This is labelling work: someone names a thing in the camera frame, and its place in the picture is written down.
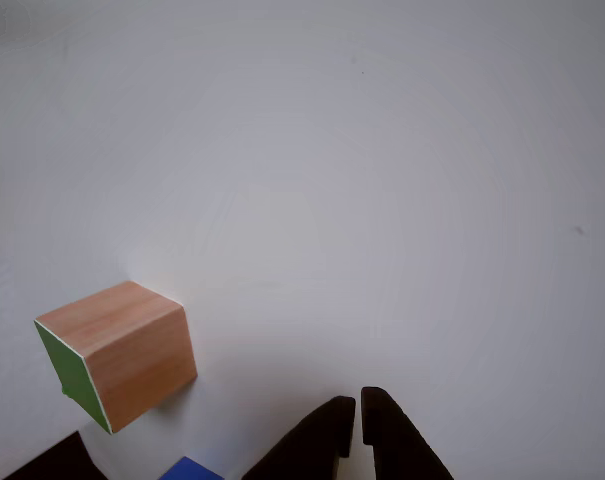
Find wooden cube with green face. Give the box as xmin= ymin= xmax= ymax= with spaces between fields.
xmin=33 ymin=280 xmax=199 ymax=436

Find blue block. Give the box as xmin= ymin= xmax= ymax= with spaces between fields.
xmin=157 ymin=455 xmax=226 ymax=480

